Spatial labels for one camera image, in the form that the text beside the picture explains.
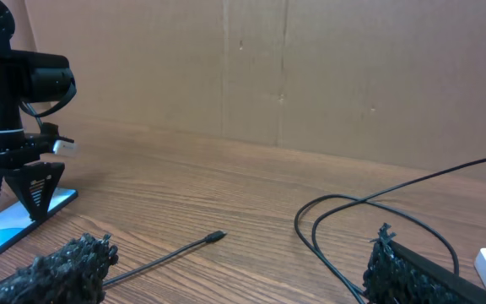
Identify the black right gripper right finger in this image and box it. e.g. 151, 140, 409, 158
363, 224, 486, 304

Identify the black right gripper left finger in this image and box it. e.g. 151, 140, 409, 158
0, 233, 119, 304

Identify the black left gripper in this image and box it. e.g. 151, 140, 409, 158
0, 122, 74, 220

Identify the blue Samsung Galaxy smartphone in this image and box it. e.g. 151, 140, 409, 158
0, 187, 78, 255

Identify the black USB charging cable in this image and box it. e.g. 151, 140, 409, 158
101, 155, 486, 304

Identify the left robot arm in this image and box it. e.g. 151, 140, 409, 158
0, 1, 77, 220

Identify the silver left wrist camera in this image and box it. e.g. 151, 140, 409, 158
52, 140, 78, 157

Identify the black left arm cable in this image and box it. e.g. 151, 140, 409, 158
18, 82, 78, 130

